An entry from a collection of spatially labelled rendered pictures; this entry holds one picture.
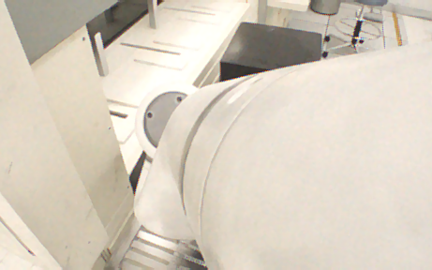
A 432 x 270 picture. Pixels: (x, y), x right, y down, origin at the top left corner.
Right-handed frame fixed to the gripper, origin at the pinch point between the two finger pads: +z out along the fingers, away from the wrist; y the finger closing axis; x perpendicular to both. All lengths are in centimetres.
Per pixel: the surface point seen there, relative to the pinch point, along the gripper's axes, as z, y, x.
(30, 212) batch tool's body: -23.2, 21.7, 15.8
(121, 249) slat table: 11.8, 21.6, 32.6
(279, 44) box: 39, -8, -31
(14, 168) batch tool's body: -27.6, 21.5, 8.9
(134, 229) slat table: 16.3, 20.6, 28.2
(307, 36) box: 45, -17, -37
